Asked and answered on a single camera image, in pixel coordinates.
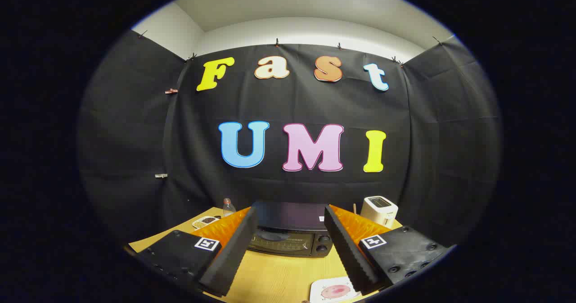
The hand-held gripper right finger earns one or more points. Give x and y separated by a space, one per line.
348 253

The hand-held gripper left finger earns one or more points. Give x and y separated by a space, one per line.
234 253

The pink ham slice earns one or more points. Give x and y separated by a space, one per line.
336 291

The white square plate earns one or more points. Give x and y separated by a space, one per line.
317 289

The black toaster oven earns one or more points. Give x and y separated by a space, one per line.
292 216

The white bread toaster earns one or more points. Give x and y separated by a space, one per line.
378 210

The white divided snack dish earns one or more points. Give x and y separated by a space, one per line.
204 222

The clear plastic bottle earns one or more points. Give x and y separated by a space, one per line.
228 208

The pink clothespin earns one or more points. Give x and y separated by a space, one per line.
171 91

